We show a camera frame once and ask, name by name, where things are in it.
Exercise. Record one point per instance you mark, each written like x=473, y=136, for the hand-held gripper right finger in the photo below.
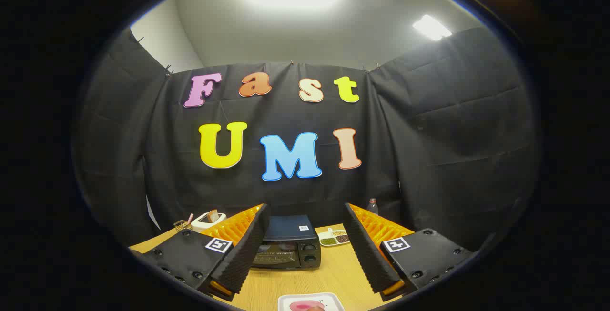
x=364, y=244

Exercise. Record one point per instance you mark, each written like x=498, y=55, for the white divided bean dish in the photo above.
x=333, y=238

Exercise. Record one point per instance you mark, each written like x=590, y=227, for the black toaster oven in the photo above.
x=290, y=250

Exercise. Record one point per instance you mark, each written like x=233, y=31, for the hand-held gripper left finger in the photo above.
x=248, y=249

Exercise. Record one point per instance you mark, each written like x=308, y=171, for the pink round food slice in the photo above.
x=302, y=306

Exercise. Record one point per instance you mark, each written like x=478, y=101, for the clear plastic bottle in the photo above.
x=372, y=206

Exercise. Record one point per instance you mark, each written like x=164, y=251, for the brown bread slice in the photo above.
x=213, y=215

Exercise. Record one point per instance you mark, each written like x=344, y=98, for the small ceiling light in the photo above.
x=431, y=27

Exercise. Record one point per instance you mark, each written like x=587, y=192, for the white square plate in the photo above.
x=286, y=301

